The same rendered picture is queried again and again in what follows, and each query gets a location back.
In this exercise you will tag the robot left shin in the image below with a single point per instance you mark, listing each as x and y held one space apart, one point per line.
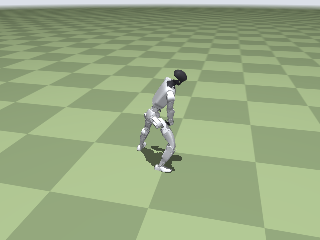
142 138

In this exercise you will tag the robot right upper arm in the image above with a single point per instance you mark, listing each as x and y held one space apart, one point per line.
170 101

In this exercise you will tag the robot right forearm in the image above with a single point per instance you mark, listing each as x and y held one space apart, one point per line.
171 117

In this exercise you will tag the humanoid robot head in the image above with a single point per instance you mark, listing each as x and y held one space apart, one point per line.
180 75

